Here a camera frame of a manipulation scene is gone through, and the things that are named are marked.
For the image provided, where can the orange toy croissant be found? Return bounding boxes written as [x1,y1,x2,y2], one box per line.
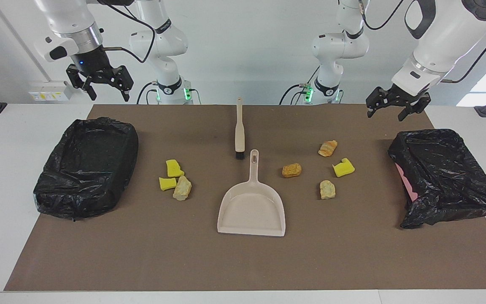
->
[318,140,338,157]

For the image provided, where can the notched yellow sponge piece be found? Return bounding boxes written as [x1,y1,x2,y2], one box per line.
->
[332,157,356,177]

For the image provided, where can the large yellow sponge piece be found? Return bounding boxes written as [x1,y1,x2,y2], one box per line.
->
[166,159,185,178]

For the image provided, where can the pale round bread chunk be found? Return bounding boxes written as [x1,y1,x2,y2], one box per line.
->
[320,180,336,200]

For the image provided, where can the brown bread nugget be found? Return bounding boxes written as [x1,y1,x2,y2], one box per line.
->
[282,163,302,178]

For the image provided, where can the pale angular bread chunk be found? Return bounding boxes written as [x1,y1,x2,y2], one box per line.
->
[173,176,192,201]

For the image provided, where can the beige hand brush black bristles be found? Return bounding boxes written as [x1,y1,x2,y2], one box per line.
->
[235,98,246,160]

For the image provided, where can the beige plastic dustpan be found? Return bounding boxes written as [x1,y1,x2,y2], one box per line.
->
[217,149,286,237]

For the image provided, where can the pink bin with black bag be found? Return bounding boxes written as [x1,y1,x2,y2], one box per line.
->
[387,129,486,229]

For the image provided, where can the bin lined with black bag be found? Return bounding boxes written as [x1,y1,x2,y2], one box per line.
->
[33,117,139,220]

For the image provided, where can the brown table mat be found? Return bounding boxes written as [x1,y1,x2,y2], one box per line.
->
[4,104,486,292]

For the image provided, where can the black base power cable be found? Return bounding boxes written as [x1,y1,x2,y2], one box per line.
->
[279,84,311,105]
[136,82,159,105]

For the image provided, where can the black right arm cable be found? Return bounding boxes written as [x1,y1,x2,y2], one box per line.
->
[100,0,156,64]

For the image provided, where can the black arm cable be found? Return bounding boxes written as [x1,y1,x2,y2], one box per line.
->
[439,18,486,84]
[100,0,156,64]

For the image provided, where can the white wall socket box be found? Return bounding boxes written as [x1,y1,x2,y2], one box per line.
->
[29,81,74,102]

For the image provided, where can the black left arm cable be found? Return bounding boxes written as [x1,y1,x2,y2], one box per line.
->
[439,18,486,84]

